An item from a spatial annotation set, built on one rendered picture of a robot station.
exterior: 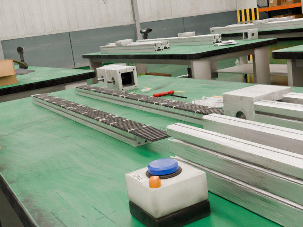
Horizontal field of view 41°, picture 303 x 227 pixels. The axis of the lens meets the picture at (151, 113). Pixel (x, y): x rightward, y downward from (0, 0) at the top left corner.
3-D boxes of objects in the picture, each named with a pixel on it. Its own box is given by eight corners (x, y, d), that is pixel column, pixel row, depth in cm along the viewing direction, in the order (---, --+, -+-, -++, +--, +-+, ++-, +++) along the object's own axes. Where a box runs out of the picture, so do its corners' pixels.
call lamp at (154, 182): (146, 185, 49) (145, 176, 49) (157, 182, 50) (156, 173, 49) (153, 189, 48) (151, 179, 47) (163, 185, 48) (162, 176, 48)
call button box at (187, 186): (129, 214, 56) (122, 171, 54) (187, 192, 60) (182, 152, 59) (158, 237, 49) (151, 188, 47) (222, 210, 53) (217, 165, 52)
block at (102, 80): (94, 89, 182) (91, 69, 180) (117, 85, 187) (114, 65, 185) (103, 91, 173) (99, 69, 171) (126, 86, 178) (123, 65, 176)
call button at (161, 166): (143, 177, 54) (141, 162, 53) (169, 168, 55) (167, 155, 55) (158, 185, 50) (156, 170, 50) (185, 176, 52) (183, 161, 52)
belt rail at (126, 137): (32, 102, 170) (30, 95, 169) (41, 100, 172) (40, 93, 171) (134, 147, 87) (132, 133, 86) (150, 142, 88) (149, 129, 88)
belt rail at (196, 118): (75, 93, 178) (74, 87, 178) (83, 92, 180) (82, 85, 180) (206, 126, 95) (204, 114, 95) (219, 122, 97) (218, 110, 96)
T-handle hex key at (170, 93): (152, 98, 141) (151, 93, 141) (173, 93, 145) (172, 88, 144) (175, 103, 127) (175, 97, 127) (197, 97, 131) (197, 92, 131)
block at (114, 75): (103, 92, 170) (100, 70, 168) (127, 87, 176) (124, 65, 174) (114, 94, 162) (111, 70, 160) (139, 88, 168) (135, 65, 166)
